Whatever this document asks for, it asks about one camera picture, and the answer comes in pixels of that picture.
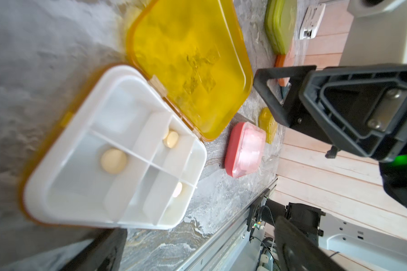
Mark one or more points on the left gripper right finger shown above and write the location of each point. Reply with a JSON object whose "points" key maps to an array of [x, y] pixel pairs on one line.
{"points": [[297, 253]]}

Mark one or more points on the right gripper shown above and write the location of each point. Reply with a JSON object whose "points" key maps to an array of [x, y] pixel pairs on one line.
{"points": [[363, 110]]}

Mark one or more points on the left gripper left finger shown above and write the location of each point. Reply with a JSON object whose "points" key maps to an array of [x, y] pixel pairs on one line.
{"points": [[103, 254]]}

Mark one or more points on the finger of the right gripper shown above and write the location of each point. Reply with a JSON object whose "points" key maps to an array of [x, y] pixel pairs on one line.
{"points": [[286, 106]]}

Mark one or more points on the small yellow pillbox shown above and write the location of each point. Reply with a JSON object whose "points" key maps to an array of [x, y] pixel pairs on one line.
{"points": [[267, 123]]}

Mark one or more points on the red pillbox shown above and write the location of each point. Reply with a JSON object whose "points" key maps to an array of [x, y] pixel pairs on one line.
{"points": [[245, 149]]}

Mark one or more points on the green lid white pillbox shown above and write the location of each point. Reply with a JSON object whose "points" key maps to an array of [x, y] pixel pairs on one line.
{"points": [[280, 21]]}

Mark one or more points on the yellow lid white pillbox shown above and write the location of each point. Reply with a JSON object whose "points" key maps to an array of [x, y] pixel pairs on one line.
{"points": [[131, 152]]}

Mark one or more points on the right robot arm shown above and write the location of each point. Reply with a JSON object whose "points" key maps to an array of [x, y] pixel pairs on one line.
{"points": [[330, 233]]}

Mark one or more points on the white rectangular device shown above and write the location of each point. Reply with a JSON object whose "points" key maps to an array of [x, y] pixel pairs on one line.
{"points": [[312, 21]]}

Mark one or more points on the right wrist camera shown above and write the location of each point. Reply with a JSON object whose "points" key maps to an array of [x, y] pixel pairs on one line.
{"points": [[378, 34]]}

